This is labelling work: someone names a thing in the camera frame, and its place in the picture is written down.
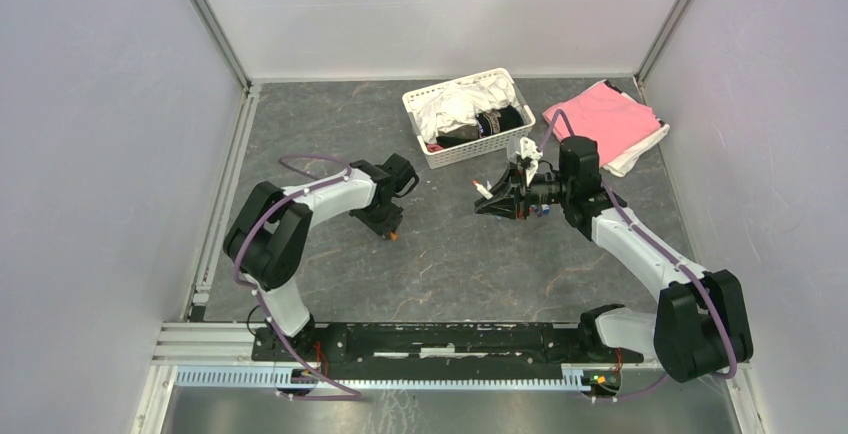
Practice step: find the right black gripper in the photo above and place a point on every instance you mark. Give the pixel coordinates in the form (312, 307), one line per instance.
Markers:
(512, 198)

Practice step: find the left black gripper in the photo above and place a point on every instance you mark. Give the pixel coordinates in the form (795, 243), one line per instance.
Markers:
(381, 229)

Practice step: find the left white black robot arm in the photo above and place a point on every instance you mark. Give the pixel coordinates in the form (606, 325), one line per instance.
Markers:
(267, 239)

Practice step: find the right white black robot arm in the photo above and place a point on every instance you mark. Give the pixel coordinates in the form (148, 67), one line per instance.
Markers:
(700, 326)

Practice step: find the white plastic basket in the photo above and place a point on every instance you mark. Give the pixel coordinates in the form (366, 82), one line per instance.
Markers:
(437, 157)

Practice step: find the black cloth in basket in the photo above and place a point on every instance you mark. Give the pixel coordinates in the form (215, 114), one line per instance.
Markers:
(487, 124)

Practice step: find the white cloth in basket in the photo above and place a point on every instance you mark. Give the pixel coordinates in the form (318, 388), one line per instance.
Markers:
(456, 104)

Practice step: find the white cloth under pink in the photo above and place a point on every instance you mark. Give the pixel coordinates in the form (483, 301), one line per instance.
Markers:
(638, 131)

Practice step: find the pink folded cloth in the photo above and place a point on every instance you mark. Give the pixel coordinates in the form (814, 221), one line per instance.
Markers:
(592, 114)

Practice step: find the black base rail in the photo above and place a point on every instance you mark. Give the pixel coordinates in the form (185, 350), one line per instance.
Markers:
(459, 351)

